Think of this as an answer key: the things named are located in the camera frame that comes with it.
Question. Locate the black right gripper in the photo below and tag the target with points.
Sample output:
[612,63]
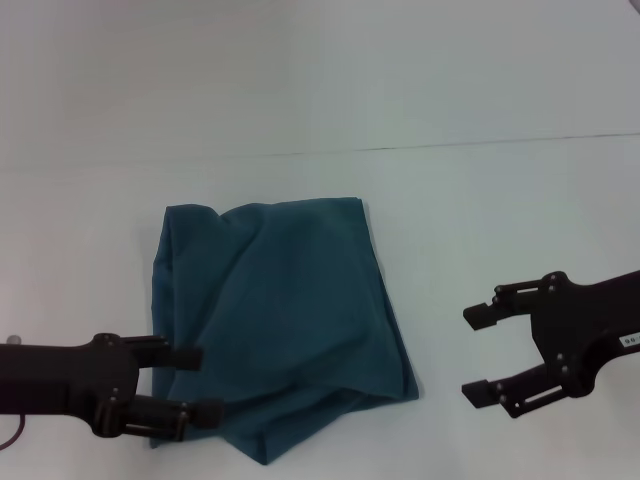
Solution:
[585,325]

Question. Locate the blue shirt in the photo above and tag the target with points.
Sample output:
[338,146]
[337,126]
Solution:
[285,325]

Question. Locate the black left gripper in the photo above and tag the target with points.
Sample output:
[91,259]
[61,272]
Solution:
[65,380]

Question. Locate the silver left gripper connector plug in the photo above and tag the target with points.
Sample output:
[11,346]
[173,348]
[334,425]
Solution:
[14,340]

